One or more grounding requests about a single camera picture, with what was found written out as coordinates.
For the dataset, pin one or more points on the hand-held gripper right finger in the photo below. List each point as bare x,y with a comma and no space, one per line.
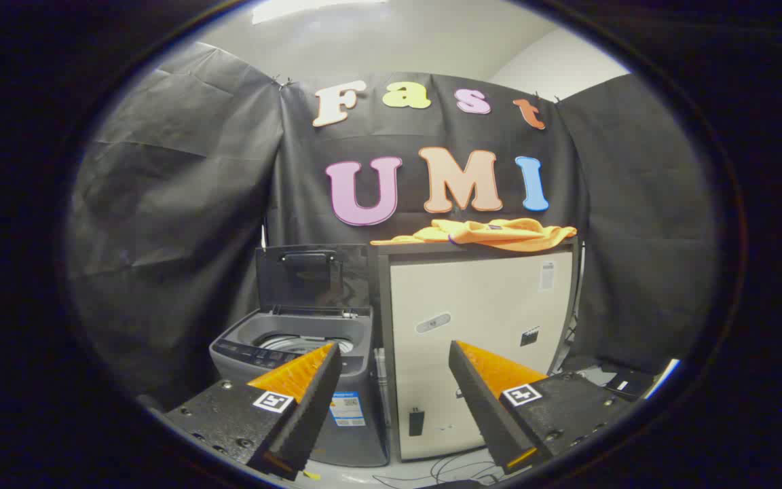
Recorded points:
482,407

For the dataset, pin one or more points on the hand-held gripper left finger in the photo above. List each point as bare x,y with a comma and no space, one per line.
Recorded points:
309,401

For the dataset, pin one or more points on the grey washing machine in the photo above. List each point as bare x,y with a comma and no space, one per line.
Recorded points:
241,353

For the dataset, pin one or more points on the orange shirt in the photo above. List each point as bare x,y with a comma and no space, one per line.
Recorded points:
499,234

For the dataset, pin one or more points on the grey beige cabinet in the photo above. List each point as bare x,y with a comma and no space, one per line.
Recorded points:
472,299

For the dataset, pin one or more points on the flat black box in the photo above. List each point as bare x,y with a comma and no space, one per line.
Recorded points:
625,384

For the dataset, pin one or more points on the backdrop stand pole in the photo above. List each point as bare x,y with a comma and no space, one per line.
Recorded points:
265,238

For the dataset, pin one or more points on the black backdrop cloth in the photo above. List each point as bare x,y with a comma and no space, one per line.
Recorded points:
194,204

